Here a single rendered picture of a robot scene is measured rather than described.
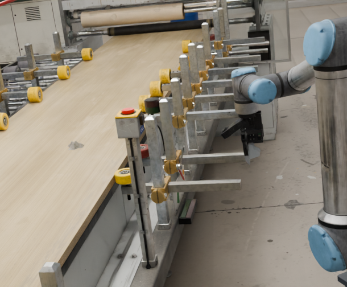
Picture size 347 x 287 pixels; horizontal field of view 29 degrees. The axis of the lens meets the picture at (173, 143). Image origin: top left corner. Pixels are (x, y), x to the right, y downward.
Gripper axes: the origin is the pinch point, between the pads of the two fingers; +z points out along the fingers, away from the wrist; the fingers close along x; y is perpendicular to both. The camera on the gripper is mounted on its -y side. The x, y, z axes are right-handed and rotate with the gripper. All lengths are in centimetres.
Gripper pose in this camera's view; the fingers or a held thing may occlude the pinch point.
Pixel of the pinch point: (247, 161)
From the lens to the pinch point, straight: 260.0
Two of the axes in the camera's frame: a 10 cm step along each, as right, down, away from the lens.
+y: 9.8, -0.7, -2.1
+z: 1.4, 9.3, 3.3
